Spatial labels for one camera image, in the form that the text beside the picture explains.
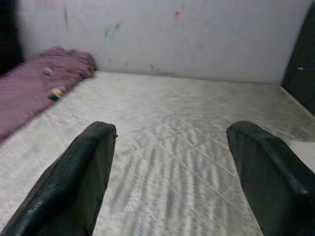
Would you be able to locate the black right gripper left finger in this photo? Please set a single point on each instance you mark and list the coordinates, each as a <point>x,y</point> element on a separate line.
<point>69,186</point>

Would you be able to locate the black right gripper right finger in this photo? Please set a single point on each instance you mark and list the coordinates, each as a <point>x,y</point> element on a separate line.
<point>278,191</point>

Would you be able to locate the purple penguin print blanket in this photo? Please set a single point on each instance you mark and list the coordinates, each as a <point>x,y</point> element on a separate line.
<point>29,88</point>

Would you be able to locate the dark tufted headboard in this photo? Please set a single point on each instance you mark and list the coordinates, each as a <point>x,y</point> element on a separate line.
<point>302,81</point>

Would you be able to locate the white quilted mattress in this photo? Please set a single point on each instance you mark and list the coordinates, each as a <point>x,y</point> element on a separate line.
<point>172,110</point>

